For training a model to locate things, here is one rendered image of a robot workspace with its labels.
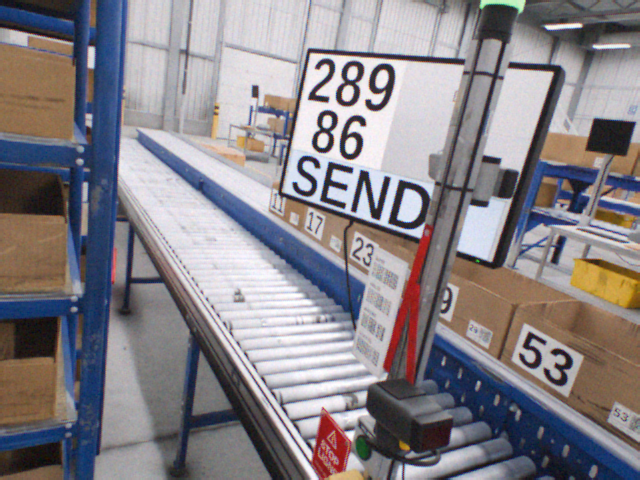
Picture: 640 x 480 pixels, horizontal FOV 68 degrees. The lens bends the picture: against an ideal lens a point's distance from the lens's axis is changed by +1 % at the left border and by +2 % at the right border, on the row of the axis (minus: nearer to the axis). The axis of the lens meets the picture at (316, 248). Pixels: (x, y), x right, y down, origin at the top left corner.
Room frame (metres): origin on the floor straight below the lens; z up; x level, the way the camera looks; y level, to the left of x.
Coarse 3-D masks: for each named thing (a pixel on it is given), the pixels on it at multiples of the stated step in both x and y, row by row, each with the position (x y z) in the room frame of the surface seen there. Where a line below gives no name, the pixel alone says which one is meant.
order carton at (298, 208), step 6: (276, 186) 2.45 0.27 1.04; (270, 198) 2.49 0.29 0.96; (270, 204) 2.49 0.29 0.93; (288, 204) 2.31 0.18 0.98; (294, 204) 2.26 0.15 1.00; (300, 204) 2.21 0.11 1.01; (270, 210) 2.48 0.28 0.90; (288, 210) 2.30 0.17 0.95; (294, 210) 2.25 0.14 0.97; (300, 210) 2.20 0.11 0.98; (282, 216) 2.35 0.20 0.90; (288, 216) 2.30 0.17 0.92; (300, 216) 2.20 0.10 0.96; (288, 222) 2.29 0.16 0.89; (300, 222) 2.19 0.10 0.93; (300, 228) 2.18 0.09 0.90
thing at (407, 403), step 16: (384, 384) 0.59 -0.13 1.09; (400, 384) 0.60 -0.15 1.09; (368, 400) 0.59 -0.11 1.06; (384, 400) 0.57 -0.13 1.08; (400, 400) 0.56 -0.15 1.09; (416, 400) 0.56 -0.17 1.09; (432, 400) 0.57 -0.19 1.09; (384, 416) 0.56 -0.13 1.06; (400, 416) 0.54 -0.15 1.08; (416, 416) 0.53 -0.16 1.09; (432, 416) 0.53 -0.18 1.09; (448, 416) 0.54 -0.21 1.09; (384, 432) 0.57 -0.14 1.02; (400, 432) 0.53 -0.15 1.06; (416, 432) 0.51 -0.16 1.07; (432, 432) 0.52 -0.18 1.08; (448, 432) 0.53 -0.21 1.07; (384, 448) 0.57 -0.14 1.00; (400, 448) 0.56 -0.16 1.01; (416, 448) 0.51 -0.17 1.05; (432, 448) 0.52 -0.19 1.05
